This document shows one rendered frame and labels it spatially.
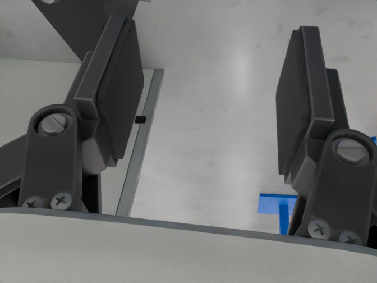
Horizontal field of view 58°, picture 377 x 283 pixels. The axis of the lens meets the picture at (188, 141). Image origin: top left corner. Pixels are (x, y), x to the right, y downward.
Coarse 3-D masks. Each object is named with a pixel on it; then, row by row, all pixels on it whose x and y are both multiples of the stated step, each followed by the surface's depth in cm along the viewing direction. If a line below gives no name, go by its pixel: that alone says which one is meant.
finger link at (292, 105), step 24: (288, 48) 11; (312, 48) 10; (288, 72) 11; (312, 72) 9; (336, 72) 10; (288, 96) 10; (312, 96) 9; (336, 96) 10; (288, 120) 10; (312, 120) 8; (336, 120) 9; (288, 144) 10; (312, 144) 9; (288, 168) 10; (312, 168) 8
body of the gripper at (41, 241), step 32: (0, 224) 6; (32, 224) 6; (64, 224) 6; (96, 224) 6; (128, 224) 6; (160, 224) 6; (192, 224) 7; (0, 256) 6; (32, 256) 6; (64, 256) 6; (96, 256) 6; (128, 256) 6; (160, 256) 6; (192, 256) 6; (224, 256) 6; (256, 256) 6; (288, 256) 6; (320, 256) 6; (352, 256) 6
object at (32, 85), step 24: (0, 72) 201; (24, 72) 201; (48, 72) 201; (72, 72) 201; (144, 72) 200; (0, 96) 190; (24, 96) 190; (48, 96) 189; (144, 96) 189; (0, 120) 179; (24, 120) 179; (144, 120) 177; (0, 144) 170; (144, 144) 168; (120, 168) 161; (120, 192) 153
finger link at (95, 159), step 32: (128, 32) 10; (96, 64) 9; (128, 64) 11; (96, 96) 9; (128, 96) 11; (96, 128) 9; (128, 128) 12; (0, 160) 8; (96, 160) 10; (0, 192) 8
